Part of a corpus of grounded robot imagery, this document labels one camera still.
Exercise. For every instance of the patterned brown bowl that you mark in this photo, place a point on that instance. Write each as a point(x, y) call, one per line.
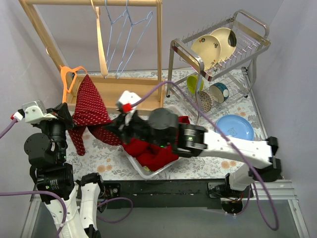
point(207, 101)

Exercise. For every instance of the cream plate back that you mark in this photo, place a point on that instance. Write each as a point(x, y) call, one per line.
point(228, 42)

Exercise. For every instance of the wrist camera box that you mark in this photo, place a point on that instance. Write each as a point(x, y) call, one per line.
point(125, 102)
point(33, 112)

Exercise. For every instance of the white plastic basket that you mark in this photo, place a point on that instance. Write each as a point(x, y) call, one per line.
point(144, 172)

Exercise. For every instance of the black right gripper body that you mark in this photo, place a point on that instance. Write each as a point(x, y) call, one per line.
point(121, 126)

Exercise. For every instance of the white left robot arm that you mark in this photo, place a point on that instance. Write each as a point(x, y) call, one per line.
point(53, 176)

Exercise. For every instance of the teal white bowl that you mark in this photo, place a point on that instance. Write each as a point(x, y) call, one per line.
point(219, 91)

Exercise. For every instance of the red skirt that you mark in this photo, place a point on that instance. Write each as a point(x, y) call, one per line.
point(149, 155)

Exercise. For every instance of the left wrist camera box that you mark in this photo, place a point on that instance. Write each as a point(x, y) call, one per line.
point(33, 112)

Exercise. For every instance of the cream plate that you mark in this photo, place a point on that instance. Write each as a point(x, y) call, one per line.
point(228, 42)
point(208, 48)

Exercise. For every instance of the green bowl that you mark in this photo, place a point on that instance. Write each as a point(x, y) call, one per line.
point(191, 83)

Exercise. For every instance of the metal dish rack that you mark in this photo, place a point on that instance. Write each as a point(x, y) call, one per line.
point(251, 34)

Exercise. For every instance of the beige plastic hanger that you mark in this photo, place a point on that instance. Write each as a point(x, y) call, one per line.
point(102, 58)

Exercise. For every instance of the red polka dot garment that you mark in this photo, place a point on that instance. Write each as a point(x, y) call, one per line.
point(91, 114)

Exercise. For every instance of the blue wire hanger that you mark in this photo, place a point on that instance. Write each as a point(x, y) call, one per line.
point(117, 22)
point(135, 30)

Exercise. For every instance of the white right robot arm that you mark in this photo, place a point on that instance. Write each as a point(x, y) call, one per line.
point(163, 129)

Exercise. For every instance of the cream plate front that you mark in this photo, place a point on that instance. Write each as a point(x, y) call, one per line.
point(208, 48)

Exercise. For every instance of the blue plate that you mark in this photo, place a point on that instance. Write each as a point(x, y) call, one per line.
point(235, 126)

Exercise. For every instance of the orange hanger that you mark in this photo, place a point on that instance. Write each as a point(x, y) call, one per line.
point(69, 78)

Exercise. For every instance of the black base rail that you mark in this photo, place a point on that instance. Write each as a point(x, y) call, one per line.
point(171, 193)

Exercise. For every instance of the wooden clothes rack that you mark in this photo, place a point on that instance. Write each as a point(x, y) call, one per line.
point(109, 87)

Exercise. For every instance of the floral table mat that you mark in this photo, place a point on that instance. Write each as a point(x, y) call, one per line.
point(112, 163)

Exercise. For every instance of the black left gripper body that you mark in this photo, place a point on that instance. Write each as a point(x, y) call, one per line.
point(64, 114)

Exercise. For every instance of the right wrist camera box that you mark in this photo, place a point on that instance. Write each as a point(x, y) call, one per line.
point(125, 102)

